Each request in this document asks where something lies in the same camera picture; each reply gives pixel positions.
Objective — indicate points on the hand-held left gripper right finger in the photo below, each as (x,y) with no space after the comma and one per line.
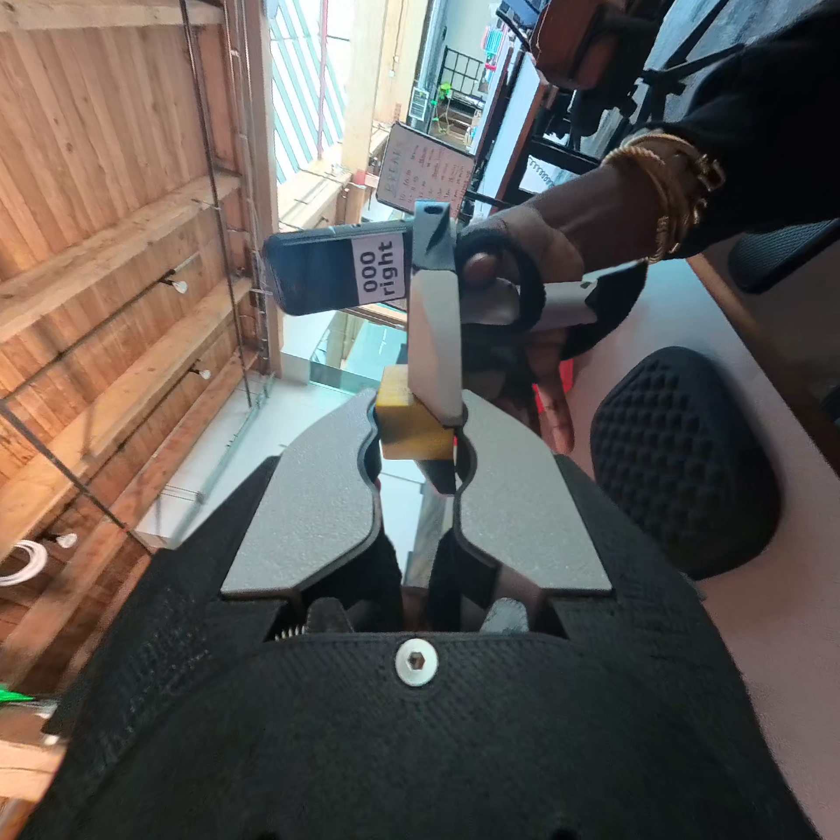
(531,518)

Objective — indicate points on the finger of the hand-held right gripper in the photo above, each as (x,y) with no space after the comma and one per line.
(433,341)

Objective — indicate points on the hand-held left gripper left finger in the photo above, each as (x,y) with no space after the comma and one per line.
(308,518)

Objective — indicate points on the yellow wooden block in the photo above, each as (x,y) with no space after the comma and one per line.
(413,439)

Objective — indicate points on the person's right hand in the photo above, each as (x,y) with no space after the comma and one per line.
(564,223)

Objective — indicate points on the ceiling spot lamp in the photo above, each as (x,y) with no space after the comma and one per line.
(203,374)
(65,540)
(180,287)

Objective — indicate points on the whiteboard on black stand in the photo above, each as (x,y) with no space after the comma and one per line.
(426,167)

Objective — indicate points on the black mesh pad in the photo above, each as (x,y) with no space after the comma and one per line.
(682,459)

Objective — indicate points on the grey-topped office desk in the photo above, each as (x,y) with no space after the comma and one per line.
(525,131)

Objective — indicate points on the brown office chair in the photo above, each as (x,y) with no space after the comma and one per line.
(571,39)

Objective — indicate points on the grey office chair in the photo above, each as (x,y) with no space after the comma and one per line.
(781,253)

